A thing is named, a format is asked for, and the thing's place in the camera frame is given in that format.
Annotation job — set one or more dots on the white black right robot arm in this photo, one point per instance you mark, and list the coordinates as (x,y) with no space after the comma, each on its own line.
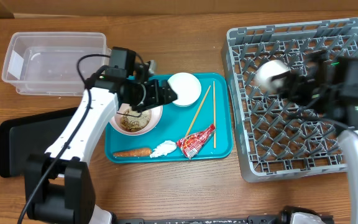
(345,120)

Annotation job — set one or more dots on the clear plastic bin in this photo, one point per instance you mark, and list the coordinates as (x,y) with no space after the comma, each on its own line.
(44,63)

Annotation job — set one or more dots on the left wooden chopstick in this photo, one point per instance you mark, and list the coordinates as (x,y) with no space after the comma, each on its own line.
(198,111)

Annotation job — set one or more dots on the black plastic tray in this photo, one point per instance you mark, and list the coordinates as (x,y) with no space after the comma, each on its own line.
(21,137)

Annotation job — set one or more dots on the white cup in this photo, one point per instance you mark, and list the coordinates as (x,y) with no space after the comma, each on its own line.
(265,73)

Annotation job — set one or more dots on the red snack wrapper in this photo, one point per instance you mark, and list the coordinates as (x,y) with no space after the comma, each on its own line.
(191,145)

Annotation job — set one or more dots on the grey dishwasher rack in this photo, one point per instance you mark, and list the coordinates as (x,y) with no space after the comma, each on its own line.
(269,145)

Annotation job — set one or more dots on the teal serving tray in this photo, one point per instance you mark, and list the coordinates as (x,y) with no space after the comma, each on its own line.
(175,122)

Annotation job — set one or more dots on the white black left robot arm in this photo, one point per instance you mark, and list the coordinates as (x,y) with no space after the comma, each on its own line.
(58,186)

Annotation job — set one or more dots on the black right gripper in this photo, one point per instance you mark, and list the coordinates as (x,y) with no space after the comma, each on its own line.
(296,88)

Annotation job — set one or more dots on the pink bowl with rice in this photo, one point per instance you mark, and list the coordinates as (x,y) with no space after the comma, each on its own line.
(132,123)

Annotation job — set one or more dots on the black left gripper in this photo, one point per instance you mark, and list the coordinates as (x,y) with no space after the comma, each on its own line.
(155,99)

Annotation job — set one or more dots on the orange carrot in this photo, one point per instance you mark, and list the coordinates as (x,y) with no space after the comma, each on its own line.
(140,152)

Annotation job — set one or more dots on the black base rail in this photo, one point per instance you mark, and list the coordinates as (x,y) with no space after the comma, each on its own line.
(253,219)

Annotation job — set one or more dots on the white tissue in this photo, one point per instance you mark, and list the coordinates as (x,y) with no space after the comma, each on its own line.
(163,149)

